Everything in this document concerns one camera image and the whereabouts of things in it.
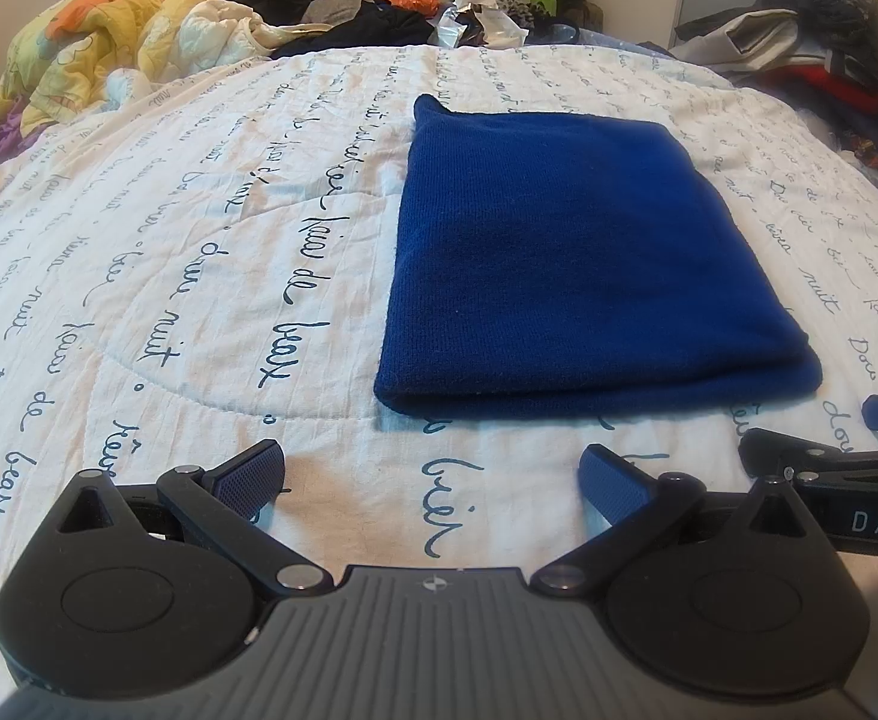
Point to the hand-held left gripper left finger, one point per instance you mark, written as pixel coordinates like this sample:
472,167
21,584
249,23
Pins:
248,476

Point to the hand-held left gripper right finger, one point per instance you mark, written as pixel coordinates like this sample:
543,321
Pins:
615,480

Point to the blue beaded sweater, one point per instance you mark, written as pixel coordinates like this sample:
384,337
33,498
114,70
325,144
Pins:
559,255

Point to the white script-print quilt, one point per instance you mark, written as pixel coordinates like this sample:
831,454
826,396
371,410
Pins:
184,240

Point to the red cloth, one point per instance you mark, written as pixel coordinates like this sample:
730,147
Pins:
836,86

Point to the grey and white cloth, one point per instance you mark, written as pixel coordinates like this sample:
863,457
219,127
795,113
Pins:
739,41

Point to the dark blue jacket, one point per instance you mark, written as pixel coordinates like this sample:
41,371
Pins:
836,7

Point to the cream quilted blanket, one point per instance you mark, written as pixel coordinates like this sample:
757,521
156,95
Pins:
199,37

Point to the black cloth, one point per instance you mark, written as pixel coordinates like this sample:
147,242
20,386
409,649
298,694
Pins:
371,30

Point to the yellow floral quilt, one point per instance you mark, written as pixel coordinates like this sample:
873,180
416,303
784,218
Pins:
87,37

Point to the white crumpled plastic bags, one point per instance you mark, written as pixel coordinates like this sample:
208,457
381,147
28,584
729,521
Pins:
484,22

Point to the dark brown bag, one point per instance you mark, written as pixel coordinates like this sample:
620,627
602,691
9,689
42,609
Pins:
574,0

